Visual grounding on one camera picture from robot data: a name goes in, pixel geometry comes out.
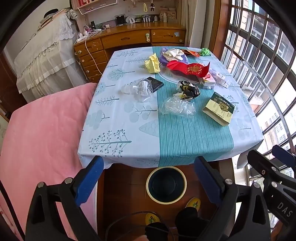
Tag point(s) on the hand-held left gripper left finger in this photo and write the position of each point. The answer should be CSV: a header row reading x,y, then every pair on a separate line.
x,y
90,178

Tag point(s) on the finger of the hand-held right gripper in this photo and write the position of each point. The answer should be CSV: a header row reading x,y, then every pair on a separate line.
x,y
263,165
285,156

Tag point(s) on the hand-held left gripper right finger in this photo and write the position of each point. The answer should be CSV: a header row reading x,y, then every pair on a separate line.
x,y
205,178

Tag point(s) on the dark blue bin cream rim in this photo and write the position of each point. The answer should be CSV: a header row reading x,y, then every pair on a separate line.
x,y
166,185

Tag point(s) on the black printed card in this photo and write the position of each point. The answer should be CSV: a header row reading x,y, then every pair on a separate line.
x,y
156,84

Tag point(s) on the red paper with gold print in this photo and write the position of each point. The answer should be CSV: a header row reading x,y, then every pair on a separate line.
x,y
189,68

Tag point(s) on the purple plastic bag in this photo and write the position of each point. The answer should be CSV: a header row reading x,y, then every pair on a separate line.
x,y
163,60

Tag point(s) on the green paper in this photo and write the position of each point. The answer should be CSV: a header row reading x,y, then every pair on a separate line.
x,y
204,52

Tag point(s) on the person's black trousers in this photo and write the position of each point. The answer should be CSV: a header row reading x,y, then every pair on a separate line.
x,y
188,222

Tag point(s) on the pink blanket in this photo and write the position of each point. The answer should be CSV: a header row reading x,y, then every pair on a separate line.
x,y
46,143

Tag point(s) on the tree print blue tablecloth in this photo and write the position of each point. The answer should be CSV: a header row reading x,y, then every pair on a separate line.
x,y
129,129

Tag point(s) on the green and yellow carton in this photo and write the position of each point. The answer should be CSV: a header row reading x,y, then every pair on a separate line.
x,y
219,109

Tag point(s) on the clear crumpled plastic wrap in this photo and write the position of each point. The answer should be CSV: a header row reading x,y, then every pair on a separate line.
x,y
177,106

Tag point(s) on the black gold crumpled wrapper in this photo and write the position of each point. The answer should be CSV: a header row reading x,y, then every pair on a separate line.
x,y
188,90

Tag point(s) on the white small box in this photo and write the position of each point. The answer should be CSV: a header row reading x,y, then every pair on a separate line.
x,y
221,80

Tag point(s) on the pink small box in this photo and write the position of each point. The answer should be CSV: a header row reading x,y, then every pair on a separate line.
x,y
208,81

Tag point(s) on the clear plastic bag white label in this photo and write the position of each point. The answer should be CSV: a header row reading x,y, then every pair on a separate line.
x,y
138,89

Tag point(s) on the yellow crumpled paper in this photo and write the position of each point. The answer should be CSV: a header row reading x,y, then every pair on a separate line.
x,y
153,63

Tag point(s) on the white lace cover cloth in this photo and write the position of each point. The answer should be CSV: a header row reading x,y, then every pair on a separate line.
x,y
46,58

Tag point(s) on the white crumpled paper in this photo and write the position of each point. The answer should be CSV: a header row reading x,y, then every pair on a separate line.
x,y
172,54

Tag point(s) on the white power strip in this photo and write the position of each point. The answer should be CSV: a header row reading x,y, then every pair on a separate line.
x,y
81,37

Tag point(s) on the wooden desk with drawers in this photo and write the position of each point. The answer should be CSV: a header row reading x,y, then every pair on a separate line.
x,y
129,38

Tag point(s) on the green white drawer hook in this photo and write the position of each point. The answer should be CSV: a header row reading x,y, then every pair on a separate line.
x,y
147,37

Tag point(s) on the beige curtain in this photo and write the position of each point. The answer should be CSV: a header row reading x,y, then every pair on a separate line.
x,y
196,23

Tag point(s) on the white plastic bottle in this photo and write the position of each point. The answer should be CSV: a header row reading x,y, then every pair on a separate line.
x,y
165,17

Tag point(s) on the light wooden box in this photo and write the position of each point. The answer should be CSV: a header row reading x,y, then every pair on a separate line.
x,y
172,15

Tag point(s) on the row of small bottles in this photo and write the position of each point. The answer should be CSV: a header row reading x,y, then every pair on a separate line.
x,y
145,19

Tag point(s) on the hanging dark doll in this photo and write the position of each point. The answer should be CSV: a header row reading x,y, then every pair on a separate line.
x,y
152,7

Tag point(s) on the black picture frame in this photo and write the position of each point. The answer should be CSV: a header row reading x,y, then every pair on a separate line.
x,y
120,20

